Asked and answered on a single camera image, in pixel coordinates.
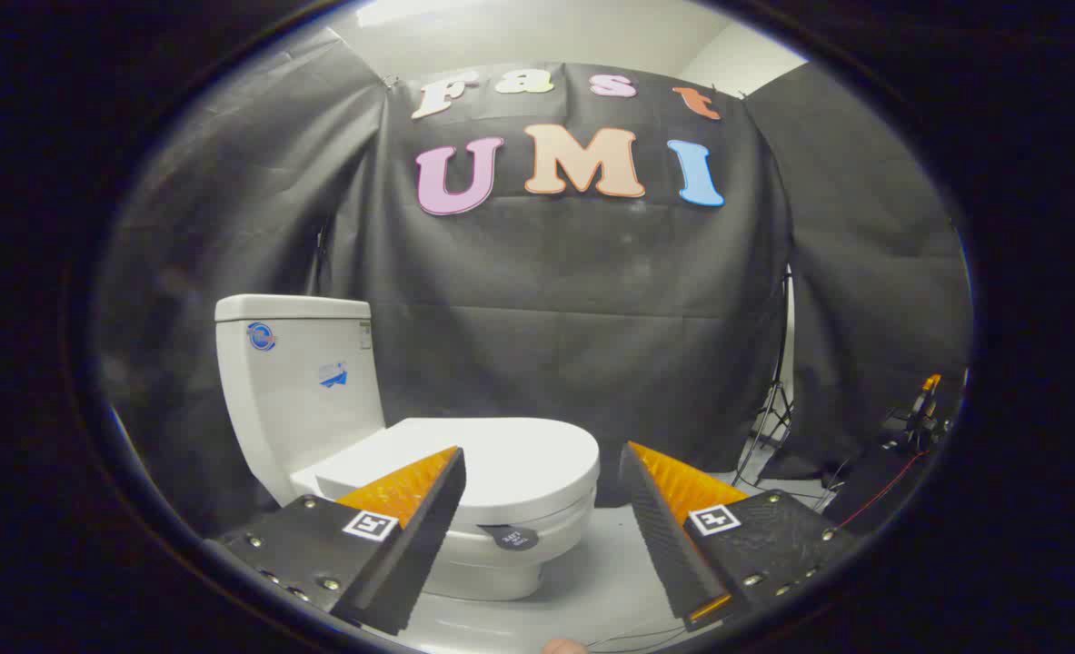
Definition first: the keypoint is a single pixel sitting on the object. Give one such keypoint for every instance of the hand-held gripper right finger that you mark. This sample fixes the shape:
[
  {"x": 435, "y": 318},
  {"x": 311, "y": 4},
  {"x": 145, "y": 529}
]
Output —
[{"x": 664, "y": 536}]

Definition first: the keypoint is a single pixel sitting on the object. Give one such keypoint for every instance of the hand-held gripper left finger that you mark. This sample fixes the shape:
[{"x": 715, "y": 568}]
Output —
[{"x": 419, "y": 554}]

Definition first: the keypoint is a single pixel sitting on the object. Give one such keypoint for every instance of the white toilet lid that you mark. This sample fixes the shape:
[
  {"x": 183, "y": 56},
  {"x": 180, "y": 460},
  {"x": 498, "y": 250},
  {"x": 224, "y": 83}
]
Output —
[{"x": 519, "y": 454}]

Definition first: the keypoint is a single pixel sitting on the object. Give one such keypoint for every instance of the white toilet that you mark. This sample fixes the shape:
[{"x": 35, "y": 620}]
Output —
[{"x": 301, "y": 409}]

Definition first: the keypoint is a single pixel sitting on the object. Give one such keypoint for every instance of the black backdrop cloth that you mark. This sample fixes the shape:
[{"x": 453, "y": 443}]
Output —
[{"x": 592, "y": 300}]

